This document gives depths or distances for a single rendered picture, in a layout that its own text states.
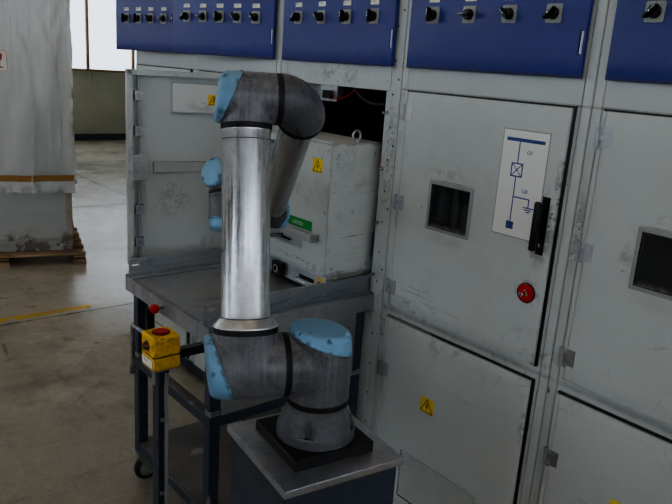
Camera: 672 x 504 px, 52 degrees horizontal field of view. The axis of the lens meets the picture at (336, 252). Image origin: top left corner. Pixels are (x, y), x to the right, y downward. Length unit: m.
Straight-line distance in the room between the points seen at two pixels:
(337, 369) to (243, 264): 0.32
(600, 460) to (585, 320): 0.38
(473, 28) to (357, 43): 0.51
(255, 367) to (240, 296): 0.16
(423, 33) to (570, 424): 1.25
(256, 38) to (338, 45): 0.51
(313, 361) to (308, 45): 1.47
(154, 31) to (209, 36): 0.61
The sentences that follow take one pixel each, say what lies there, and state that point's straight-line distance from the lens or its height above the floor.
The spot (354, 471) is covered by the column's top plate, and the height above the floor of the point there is 0.75.
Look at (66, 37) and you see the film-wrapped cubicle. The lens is 5.64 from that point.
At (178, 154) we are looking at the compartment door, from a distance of 2.79.
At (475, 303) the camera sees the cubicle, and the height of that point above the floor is 0.96.
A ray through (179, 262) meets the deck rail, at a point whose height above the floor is 0.88.
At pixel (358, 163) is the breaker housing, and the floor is 1.32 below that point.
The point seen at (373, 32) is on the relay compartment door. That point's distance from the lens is 2.45.
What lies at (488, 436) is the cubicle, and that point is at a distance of 2.27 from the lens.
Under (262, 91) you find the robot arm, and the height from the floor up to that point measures 1.57.
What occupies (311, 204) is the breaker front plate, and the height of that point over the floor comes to 1.16.
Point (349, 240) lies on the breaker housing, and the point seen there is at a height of 1.04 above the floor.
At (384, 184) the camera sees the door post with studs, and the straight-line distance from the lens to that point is 2.42.
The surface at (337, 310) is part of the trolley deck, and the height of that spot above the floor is 0.82.
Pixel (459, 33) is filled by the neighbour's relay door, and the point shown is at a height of 1.76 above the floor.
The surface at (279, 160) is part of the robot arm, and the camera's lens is 1.78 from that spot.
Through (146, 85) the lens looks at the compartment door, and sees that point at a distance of 2.74.
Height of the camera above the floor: 1.64
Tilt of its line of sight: 15 degrees down
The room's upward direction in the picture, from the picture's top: 4 degrees clockwise
